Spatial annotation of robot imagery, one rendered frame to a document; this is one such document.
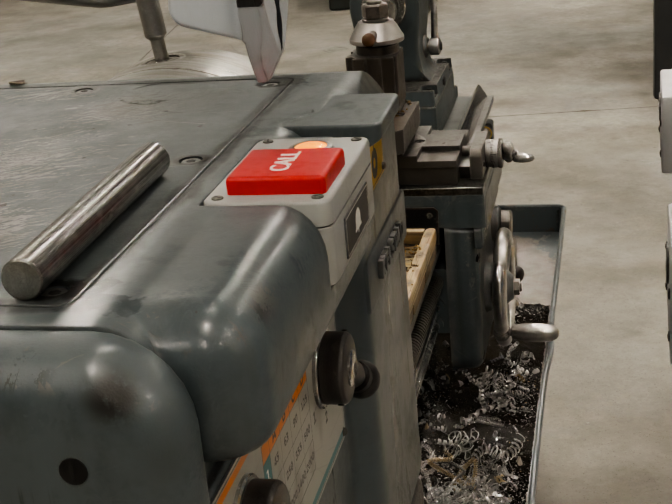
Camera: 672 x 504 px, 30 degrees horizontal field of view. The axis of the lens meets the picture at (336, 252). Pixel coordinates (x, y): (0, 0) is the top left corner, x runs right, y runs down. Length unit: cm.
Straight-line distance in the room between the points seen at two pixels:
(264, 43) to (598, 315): 297
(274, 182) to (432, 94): 159
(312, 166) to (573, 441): 229
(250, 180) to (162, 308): 16
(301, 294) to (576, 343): 282
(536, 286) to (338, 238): 172
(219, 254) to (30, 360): 13
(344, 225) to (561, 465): 218
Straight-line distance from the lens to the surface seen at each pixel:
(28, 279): 62
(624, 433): 303
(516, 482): 179
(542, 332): 186
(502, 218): 200
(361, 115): 89
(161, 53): 125
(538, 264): 254
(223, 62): 124
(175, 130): 90
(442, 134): 189
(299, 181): 72
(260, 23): 71
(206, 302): 59
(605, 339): 349
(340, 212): 74
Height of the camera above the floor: 148
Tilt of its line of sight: 21 degrees down
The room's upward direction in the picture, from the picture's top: 5 degrees counter-clockwise
